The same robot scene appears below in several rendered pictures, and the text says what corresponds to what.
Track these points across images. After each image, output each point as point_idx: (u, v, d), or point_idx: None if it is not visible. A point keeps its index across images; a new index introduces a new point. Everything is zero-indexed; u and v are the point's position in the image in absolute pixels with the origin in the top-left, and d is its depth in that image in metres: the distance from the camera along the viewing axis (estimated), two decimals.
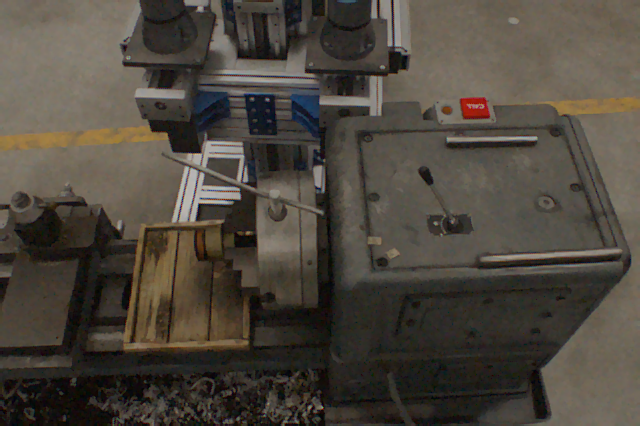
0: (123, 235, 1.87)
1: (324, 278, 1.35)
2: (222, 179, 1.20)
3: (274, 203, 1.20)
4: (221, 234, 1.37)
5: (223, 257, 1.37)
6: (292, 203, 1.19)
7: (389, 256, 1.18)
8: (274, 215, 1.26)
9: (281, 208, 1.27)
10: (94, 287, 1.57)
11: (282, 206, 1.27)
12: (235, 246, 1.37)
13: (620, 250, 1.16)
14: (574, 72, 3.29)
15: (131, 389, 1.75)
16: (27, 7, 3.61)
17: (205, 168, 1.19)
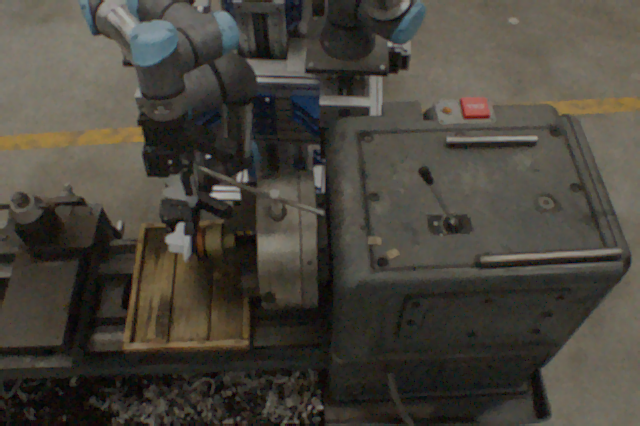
0: (123, 235, 1.87)
1: (324, 278, 1.35)
2: (222, 179, 1.20)
3: (274, 203, 1.20)
4: (221, 234, 1.37)
5: (223, 257, 1.37)
6: (292, 203, 1.19)
7: (389, 256, 1.18)
8: (274, 215, 1.26)
9: (281, 208, 1.27)
10: (94, 287, 1.57)
11: (282, 206, 1.27)
12: (235, 246, 1.37)
13: (620, 250, 1.16)
14: (574, 72, 3.29)
15: (131, 389, 1.75)
16: (27, 7, 3.61)
17: (205, 168, 1.19)
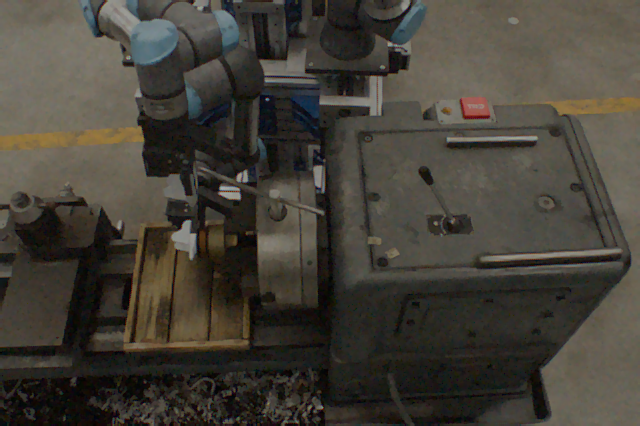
0: (123, 235, 1.87)
1: (324, 278, 1.35)
2: (222, 179, 1.20)
3: (274, 203, 1.20)
4: (224, 234, 1.37)
5: (224, 257, 1.37)
6: (292, 203, 1.19)
7: (389, 256, 1.18)
8: (274, 215, 1.26)
9: (281, 208, 1.27)
10: (94, 287, 1.57)
11: (282, 206, 1.27)
12: (237, 247, 1.37)
13: (620, 250, 1.16)
14: (574, 72, 3.29)
15: (131, 389, 1.75)
16: (27, 7, 3.61)
17: (205, 168, 1.19)
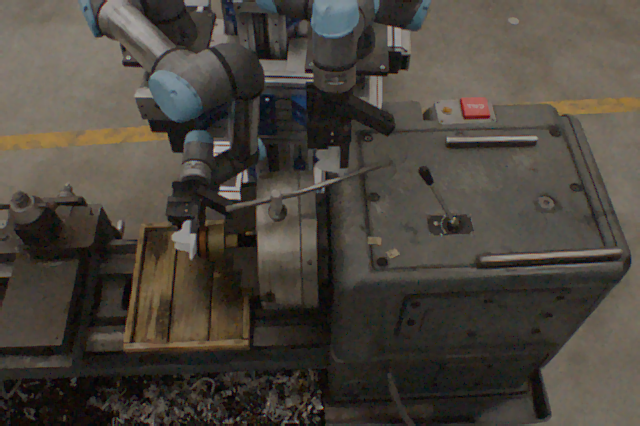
0: (123, 235, 1.87)
1: (324, 278, 1.35)
2: (328, 179, 1.20)
3: None
4: (224, 233, 1.37)
5: (224, 256, 1.37)
6: (257, 200, 1.19)
7: (389, 256, 1.18)
8: None
9: (276, 216, 1.26)
10: (94, 287, 1.57)
11: (277, 218, 1.26)
12: (237, 246, 1.37)
13: (620, 250, 1.16)
14: (574, 72, 3.29)
15: (131, 389, 1.75)
16: (27, 7, 3.61)
17: (348, 175, 1.19)
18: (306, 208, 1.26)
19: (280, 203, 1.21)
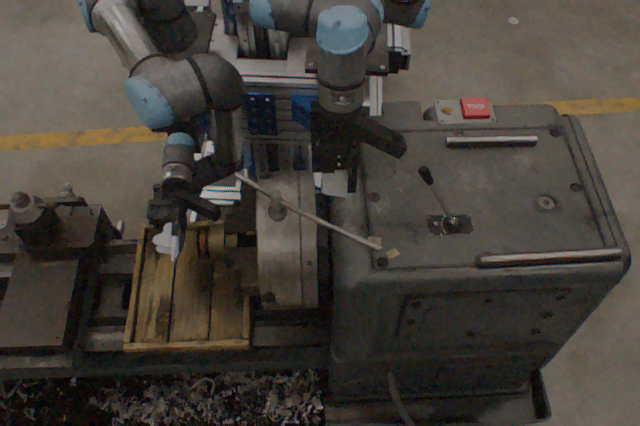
0: (123, 235, 1.87)
1: (324, 278, 1.35)
2: (324, 219, 1.16)
3: None
4: (224, 233, 1.37)
5: (224, 256, 1.37)
6: (261, 187, 1.21)
7: (389, 256, 1.18)
8: (281, 208, 1.27)
9: (273, 214, 1.26)
10: (94, 287, 1.57)
11: (272, 216, 1.26)
12: (237, 246, 1.37)
13: (620, 250, 1.16)
14: (574, 72, 3.29)
15: (131, 389, 1.75)
16: (27, 7, 3.61)
17: (339, 230, 1.14)
18: (306, 208, 1.26)
19: (276, 205, 1.21)
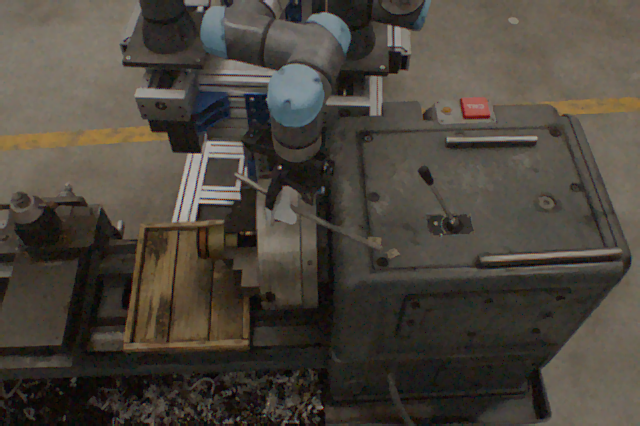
0: (123, 235, 1.87)
1: (324, 278, 1.35)
2: (324, 219, 1.16)
3: None
4: (224, 233, 1.37)
5: (224, 256, 1.37)
6: (261, 187, 1.21)
7: (389, 256, 1.18)
8: None
9: None
10: (94, 287, 1.57)
11: None
12: (237, 246, 1.37)
13: (620, 250, 1.16)
14: (574, 72, 3.29)
15: (131, 389, 1.75)
16: (27, 7, 3.61)
17: (339, 230, 1.14)
18: (306, 208, 1.26)
19: None
